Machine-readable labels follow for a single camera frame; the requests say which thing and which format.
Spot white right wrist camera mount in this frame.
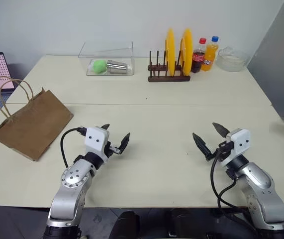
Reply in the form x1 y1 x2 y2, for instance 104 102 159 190
220 128 252 168

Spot yellow plate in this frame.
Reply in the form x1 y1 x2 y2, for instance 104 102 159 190
180 28 193 76
164 27 176 77

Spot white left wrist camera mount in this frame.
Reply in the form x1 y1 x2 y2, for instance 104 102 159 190
84 126 110 163

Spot clear plastic box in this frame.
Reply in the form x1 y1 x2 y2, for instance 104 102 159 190
78 40 135 77

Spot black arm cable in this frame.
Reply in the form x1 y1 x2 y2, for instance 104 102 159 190
60 127 87 168
210 146 260 239

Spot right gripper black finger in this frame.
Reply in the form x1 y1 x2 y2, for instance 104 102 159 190
192 132 216 162
212 122 230 138

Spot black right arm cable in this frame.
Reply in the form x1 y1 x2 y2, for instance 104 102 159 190
210 146 260 239

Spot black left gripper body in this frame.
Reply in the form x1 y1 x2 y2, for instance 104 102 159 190
103 140 121 158

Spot stacked steel cups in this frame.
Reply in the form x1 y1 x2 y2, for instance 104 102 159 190
106 59 129 75

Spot brown paper bag with handles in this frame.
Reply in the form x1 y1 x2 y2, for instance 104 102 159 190
0 76 74 162

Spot green ball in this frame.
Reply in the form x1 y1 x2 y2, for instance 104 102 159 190
92 59 108 75

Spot orange soda bottle blue cap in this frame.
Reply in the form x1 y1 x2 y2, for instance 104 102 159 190
201 35 219 72

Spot dark wooden dish rack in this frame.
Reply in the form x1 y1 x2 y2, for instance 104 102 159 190
148 50 191 83

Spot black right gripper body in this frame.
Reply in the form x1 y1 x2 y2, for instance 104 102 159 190
215 140 233 156

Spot clear glass bowl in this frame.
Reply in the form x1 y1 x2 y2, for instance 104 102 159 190
217 46 248 72

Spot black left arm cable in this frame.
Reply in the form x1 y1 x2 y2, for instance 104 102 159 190
60 127 87 168

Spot dark rounded shape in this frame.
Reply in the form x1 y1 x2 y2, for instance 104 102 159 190
111 211 141 239
168 208 207 239

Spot cola bottle red cap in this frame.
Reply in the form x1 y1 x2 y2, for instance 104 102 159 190
190 37 207 74

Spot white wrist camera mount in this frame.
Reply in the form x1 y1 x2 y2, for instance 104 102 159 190
84 126 110 163
220 128 252 168

